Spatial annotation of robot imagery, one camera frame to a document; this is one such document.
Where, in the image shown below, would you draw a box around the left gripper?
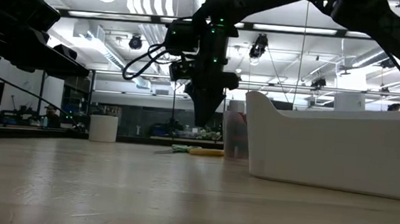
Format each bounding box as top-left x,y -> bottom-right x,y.
0,6 -> 95,81

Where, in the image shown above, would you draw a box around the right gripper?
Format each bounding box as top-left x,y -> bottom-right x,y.
180,19 -> 245,131

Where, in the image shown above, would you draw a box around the small clear plastic bin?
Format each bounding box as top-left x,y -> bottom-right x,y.
219,99 -> 255,162

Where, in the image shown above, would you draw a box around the white plastic bin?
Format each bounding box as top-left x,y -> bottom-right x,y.
238,90 -> 400,202

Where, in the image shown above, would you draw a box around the cluttered background workbench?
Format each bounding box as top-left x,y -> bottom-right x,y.
150,117 -> 225,143

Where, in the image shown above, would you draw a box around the yellow scissors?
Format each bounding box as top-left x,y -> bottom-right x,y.
189,146 -> 226,159

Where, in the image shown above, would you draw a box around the black background shelf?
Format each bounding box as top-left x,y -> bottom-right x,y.
58,74 -> 96,130

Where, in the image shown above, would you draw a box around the green scissors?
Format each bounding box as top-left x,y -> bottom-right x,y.
153,142 -> 202,158

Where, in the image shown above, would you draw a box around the black ceiling lamp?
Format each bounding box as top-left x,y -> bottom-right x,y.
248,32 -> 270,61
310,76 -> 328,91
128,33 -> 145,51
380,57 -> 396,70

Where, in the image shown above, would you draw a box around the white plant pot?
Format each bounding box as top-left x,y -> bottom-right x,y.
88,113 -> 120,144

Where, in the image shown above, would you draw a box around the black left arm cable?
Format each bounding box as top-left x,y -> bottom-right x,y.
0,0 -> 92,131

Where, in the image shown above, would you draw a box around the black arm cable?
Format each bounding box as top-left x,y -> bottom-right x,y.
0,0 -> 92,131
121,39 -> 192,86

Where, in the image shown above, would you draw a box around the black background workstation frame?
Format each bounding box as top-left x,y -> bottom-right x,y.
34,63 -> 400,157

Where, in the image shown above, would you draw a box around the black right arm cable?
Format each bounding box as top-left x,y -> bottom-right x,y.
121,39 -> 192,86

